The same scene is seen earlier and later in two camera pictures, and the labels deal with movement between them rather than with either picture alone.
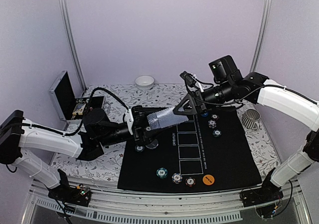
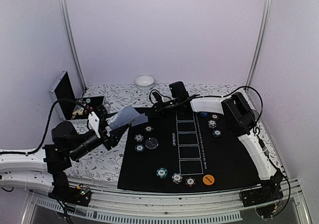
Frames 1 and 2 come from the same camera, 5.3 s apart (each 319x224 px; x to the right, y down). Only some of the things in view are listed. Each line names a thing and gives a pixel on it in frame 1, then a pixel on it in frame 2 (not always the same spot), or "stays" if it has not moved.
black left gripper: (139, 134) → (112, 139)
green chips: (217, 133) stays
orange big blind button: (208, 179) stays
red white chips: (215, 116) stays
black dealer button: (153, 145) stays
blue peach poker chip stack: (176, 178) stays
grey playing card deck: (165, 117) → (124, 116)
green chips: (162, 172) stays
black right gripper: (200, 102) → (159, 108)
